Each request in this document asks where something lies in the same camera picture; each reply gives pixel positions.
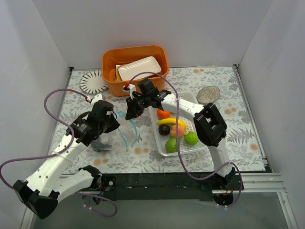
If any white rectangular plate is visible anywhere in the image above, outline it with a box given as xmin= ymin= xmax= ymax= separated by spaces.
xmin=118 ymin=56 xmax=162 ymax=81

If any clear zip top bag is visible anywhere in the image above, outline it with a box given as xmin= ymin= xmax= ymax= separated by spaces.
xmin=95 ymin=111 xmax=141 ymax=152

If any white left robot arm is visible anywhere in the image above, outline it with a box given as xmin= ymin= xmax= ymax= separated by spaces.
xmin=13 ymin=100 xmax=120 ymax=219

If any yellow item in tub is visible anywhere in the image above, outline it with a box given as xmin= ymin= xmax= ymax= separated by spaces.
xmin=109 ymin=65 xmax=122 ymax=82

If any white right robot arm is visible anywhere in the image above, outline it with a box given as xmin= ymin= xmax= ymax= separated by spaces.
xmin=123 ymin=78 xmax=237 ymax=190

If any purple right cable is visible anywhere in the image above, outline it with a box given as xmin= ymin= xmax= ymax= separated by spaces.
xmin=128 ymin=72 xmax=245 ymax=208

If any orange mandarin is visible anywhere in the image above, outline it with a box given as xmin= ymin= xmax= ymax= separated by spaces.
xmin=157 ymin=109 xmax=171 ymax=119

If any dark mangosteen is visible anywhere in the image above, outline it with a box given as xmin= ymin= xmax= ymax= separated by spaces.
xmin=158 ymin=124 xmax=171 ymax=136

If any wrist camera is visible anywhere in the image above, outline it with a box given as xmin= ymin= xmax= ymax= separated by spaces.
xmin=123 ymin=83 xmax=136 ymax=100
xmin=86 ymin=94 xmax=103 ymax=105

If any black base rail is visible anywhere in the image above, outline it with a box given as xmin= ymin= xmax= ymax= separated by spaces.
xmin=97 ymin=172 xmax=272 ymax=202

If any yellow banana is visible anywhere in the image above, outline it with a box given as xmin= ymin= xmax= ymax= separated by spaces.
xmin=157 ymin=118 xmax=186 ymax=130

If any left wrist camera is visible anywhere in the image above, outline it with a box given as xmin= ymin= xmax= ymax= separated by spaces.
xmin=86 ymin=94 xmax=103 ymax=105

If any orange plastic tub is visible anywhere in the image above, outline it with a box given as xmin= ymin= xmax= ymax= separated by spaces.
xmin=102 ymin=44 xmax=170 ymax=97

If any peach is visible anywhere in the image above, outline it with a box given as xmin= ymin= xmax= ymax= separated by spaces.
xmin=170 ymin=125 xmax=185 ymax=139

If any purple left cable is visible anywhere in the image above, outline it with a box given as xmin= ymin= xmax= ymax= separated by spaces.
xmin=0 ymin=88 xmax=118 ymax=218

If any green cabbage ball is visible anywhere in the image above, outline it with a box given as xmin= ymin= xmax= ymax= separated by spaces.
xmin=184 ymin=132 xmax=199 ymax=146
xmin=165 ymin=138 xmax=178 ymax=153

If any purple cable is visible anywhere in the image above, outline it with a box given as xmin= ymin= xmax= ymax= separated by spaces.
xmin=128 ymin=72 xmax=245 ymax=208
xmin=0 ymin=88 xmax=118 ymax=218

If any striped round plate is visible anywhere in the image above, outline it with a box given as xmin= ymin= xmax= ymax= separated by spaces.
xmin=80 ymin=70 xmax=108 ymax=94

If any speckled oval ceramic dish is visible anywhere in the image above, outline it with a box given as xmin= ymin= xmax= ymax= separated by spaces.
xmin=196 ymin=86 xmax=220 ymax=104

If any floral tablecloth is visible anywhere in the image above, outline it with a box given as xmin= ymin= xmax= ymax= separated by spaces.
xmin=65 ymin=67 xmax=264 ymax=174

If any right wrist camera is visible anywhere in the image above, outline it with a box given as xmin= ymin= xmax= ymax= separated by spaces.
xmin=123 ymin=83 xmax=136 ymax=100

